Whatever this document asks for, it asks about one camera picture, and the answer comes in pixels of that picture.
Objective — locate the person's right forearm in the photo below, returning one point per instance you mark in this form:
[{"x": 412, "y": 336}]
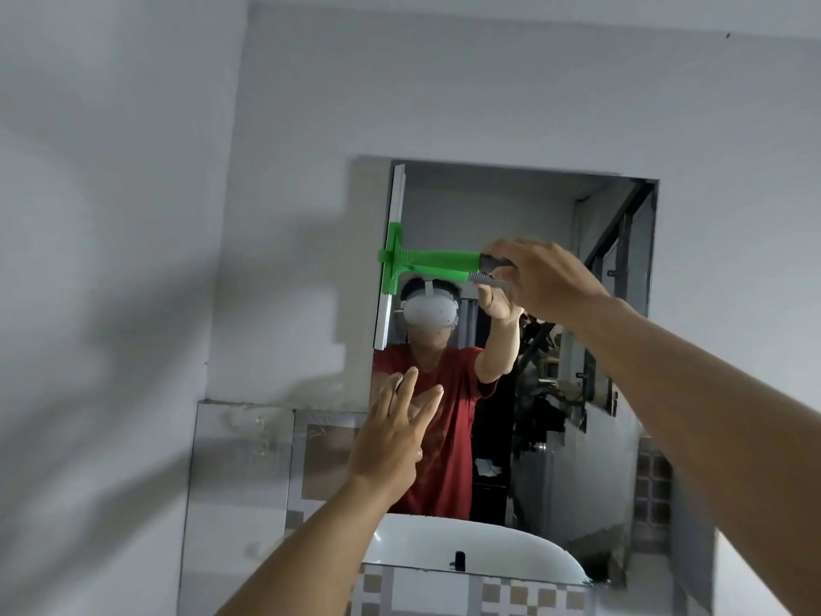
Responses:
[{"x": 705, "y": 429}]

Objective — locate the person's right hand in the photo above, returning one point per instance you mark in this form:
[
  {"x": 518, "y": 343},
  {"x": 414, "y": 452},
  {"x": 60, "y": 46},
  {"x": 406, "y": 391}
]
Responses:
[{"x": 551, "y": 282}]

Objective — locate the person's left middle finger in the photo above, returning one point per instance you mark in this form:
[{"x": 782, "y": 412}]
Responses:
[{"x": 404, "y": 394}]

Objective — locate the person's left hand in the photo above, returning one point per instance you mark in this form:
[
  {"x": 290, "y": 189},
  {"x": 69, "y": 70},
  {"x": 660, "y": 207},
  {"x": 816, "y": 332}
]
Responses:
[{"x": 388, "y": 452}]

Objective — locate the person's left forearm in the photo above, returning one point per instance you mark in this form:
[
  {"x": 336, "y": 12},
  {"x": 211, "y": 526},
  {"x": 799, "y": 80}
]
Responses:
[{"x": 301, "y": 558}]

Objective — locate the person's right fingers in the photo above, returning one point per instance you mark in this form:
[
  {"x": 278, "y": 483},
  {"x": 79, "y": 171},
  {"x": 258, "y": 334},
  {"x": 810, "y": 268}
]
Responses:
[{"x": 503, "y": 262}]

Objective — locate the green window squeegee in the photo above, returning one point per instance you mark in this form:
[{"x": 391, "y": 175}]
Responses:
[{"x": 423, "y": 257}]

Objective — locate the person's left thumb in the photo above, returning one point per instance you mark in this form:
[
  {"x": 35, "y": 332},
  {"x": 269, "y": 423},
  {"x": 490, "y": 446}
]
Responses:
[{"x": 417, "y": 454}]

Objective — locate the wall mirror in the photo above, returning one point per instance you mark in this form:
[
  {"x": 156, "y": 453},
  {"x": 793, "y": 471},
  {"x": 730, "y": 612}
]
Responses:
[{"x": 494, "y": 205}]

